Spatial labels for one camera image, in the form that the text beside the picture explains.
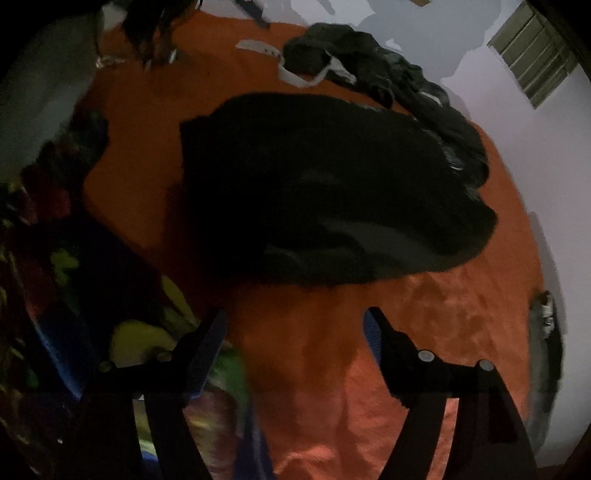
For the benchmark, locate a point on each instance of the dark green garment pile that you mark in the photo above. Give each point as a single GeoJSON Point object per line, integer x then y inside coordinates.
{"type": "Point", "coordinates": [397, 87]}

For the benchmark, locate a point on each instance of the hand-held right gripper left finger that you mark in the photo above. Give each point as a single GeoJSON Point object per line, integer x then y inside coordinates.
{"type": "Point", "coordinates": [211, 347]}

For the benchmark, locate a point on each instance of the orange blanket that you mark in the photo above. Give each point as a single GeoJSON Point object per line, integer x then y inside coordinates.
{"type": "Point", "coordinates": [323, 369]}

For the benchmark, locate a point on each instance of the black garment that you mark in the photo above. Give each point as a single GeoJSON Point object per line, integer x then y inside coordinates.
{"type": "Point", "coordinates": [323, 194]}

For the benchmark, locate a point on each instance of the colourful printed cloth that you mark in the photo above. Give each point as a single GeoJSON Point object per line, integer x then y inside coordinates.
{"type": "Point", "coordinates": [69, 286]}

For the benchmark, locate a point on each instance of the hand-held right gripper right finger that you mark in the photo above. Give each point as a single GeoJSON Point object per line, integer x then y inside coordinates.
{"type": "Point", "coordinates": [372, 337]}

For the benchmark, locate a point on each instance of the grey cloth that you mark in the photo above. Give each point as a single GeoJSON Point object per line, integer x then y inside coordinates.
{"type": "Point", "coordinates": [545, 360]}

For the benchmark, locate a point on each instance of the louvred window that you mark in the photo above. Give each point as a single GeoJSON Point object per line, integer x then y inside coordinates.
{"type": "Point", "coordinates": [535, 60]}

